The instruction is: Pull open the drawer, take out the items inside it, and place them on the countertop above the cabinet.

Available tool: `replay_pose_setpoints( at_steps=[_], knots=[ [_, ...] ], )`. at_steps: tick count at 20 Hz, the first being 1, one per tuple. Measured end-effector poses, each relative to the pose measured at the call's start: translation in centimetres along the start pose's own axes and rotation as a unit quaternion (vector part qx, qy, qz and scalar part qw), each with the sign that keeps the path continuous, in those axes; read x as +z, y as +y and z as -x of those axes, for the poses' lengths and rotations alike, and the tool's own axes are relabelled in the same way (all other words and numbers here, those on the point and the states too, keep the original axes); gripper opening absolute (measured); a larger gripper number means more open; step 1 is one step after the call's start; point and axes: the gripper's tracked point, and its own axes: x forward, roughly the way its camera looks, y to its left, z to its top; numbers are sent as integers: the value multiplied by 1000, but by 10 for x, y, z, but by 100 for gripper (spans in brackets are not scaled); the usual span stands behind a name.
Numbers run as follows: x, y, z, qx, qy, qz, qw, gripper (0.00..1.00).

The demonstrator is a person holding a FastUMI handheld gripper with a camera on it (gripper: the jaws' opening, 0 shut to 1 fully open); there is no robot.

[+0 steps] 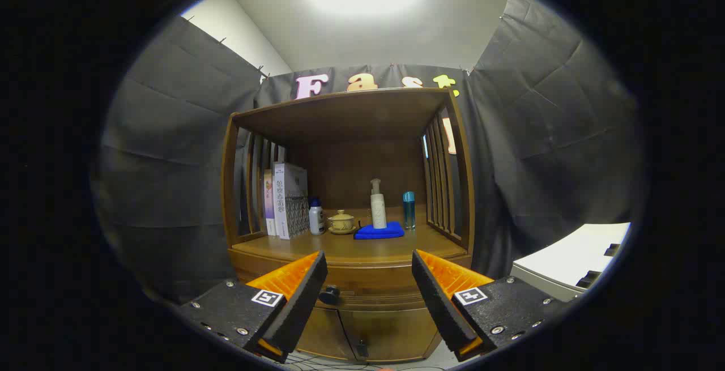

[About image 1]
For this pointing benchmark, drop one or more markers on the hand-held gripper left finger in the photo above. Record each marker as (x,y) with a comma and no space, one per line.
(300,297)

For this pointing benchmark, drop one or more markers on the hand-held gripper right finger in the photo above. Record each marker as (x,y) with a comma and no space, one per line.
(439,303)

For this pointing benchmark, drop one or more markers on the wooden drawer with black knob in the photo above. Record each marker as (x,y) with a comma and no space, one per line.
(368,280)

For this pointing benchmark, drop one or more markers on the wooden cabinet door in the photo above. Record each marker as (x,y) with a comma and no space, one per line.
(325,337)
(396,334)

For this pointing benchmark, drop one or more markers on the wooden countertop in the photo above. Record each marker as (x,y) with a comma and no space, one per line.
(340,246)

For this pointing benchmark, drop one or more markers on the white drawer unit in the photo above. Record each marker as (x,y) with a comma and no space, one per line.
(566,258)

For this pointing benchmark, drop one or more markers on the brown wooden cabinet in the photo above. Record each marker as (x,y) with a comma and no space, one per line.
(351,122)

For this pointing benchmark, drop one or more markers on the white bottle with blue cap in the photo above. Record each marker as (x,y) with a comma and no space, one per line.
(316,221)

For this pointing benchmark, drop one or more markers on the yellow lidded teacup with saucer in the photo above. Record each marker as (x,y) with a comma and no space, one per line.
(341,222)

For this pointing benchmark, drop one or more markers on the blue folded cloth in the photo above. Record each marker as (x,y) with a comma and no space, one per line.
(391,231)

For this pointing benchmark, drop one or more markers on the clear blue bottle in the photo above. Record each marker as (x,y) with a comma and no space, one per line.
(409,212)

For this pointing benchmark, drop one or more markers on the thin purple book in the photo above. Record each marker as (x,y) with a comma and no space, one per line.
(268,207)

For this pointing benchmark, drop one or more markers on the thick white book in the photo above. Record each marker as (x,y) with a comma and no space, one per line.
(289,190)

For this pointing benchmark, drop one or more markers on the white pump bottle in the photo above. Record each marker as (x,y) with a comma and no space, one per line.
(378,209)

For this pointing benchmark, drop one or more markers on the black backdrop cloth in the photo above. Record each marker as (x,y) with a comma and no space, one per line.
(170,161)

